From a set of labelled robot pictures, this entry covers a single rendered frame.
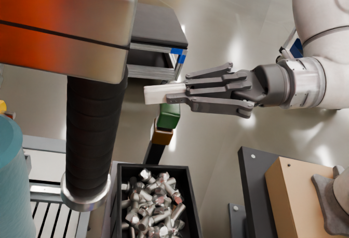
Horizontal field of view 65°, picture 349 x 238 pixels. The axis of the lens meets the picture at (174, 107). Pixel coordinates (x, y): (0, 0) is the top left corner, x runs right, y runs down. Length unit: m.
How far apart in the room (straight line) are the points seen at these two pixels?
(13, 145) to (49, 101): 1.12
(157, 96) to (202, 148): 0.95
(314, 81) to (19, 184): 0.45
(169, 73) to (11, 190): 1.24
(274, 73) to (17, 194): 0.40
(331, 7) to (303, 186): 0.55
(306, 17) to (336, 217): 0.55
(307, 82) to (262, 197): 0.54
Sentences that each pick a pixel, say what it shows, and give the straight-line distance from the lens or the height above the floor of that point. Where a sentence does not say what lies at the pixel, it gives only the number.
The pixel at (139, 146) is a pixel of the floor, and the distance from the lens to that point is 1.29.
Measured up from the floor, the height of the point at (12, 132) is 0.74.
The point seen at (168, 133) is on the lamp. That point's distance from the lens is 0.54.
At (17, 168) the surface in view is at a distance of 0.36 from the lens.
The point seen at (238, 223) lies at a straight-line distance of 1.23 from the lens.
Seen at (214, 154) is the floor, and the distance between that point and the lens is 1.39.
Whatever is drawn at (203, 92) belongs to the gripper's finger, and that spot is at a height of 0.73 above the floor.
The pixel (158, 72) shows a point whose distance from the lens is 1.50.
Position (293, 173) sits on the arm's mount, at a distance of 0.94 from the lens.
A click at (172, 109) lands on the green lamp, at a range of 0.51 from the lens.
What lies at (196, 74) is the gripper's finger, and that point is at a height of 0.73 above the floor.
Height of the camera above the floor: 1.00
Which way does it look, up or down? 40 degrees down
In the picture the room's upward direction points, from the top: 20 degrees clockwise
